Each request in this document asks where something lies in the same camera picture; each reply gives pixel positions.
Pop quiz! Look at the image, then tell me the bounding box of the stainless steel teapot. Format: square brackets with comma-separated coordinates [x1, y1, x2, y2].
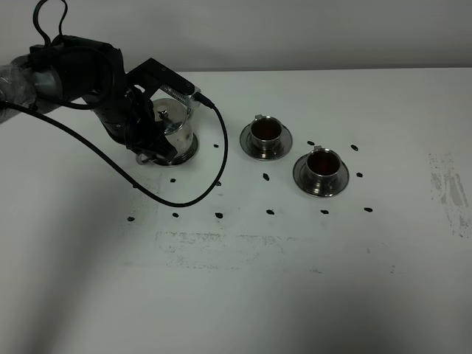
[136, 98, 194, 165]

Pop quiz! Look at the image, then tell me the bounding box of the left steel saucer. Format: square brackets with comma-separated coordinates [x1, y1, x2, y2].
[239, 124, 293, 161]

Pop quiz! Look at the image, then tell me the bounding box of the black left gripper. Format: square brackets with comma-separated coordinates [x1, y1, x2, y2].
[93, 88, 176, 159]

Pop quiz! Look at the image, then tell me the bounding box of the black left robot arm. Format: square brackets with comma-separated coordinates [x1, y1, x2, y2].
[1, 36, 186, 160]

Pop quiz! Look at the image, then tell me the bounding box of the right steel saucer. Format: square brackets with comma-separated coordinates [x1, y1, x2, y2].
[293, 153, 350, 198]

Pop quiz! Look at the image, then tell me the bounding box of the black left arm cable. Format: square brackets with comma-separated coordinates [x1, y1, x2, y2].
[0, 0, 227, 207]

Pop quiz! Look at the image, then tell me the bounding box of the steel teapot saucer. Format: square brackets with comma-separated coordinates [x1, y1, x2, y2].
[154, 134, 198, 167]

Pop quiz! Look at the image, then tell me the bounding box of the left steel teacup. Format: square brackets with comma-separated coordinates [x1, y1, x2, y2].
[249, 114, 282, 150]

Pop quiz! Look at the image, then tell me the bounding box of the steel teacup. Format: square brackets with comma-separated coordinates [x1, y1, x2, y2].
[306, 147, 341, 176]
[249, 114, 282, 150]

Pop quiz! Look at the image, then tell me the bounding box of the right steel teacup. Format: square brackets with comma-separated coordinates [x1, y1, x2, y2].
[306, 147, 341, 176]

